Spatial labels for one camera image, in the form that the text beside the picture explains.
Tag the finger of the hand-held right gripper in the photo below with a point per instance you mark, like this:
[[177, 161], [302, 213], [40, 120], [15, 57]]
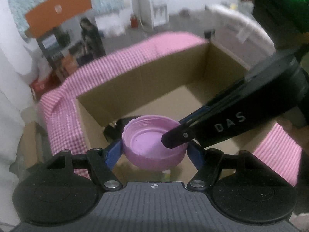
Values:
[[217, 125], [193, 116]]

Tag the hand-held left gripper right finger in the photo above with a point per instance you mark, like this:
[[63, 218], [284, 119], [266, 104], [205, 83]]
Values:
[[195, 154]]

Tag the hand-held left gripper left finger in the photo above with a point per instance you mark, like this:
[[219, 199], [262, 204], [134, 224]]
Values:
[[113, 154]]

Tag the purple plastic lid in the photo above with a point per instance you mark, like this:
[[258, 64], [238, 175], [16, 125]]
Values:
[[144, 147]]

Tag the brown cardboard box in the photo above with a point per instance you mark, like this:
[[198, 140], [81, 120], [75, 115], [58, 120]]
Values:
[[169, 77]]

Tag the pink checkered cloth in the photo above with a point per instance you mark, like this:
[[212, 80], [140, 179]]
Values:
[[62, 116]]

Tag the white fluffy blanket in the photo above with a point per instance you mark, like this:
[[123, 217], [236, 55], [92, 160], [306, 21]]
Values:
[[241, 29]]

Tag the red box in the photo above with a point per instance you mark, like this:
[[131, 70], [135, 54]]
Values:
[[43, 87]]

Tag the printed carton with figure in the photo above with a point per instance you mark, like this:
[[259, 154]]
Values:
[[72, 53]]

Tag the white water dispenser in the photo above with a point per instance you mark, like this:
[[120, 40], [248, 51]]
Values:
[[157, 12]]

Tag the red fire extinguisher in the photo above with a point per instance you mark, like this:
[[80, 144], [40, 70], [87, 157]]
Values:
[[134, 21]]

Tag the white curtain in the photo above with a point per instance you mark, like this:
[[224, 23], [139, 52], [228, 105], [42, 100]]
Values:
[[12, 65]]

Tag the orange sign board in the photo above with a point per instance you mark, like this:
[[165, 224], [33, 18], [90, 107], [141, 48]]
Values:
[[58, 9]]

